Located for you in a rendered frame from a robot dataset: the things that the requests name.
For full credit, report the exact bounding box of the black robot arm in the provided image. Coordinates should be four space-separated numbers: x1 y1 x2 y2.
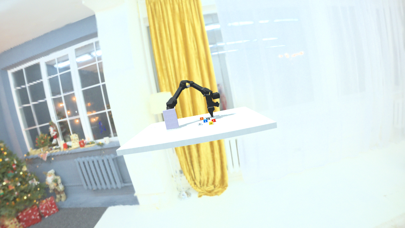
166 80 220 110

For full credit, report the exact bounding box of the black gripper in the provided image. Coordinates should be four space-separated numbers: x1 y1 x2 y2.
206 100 215 117

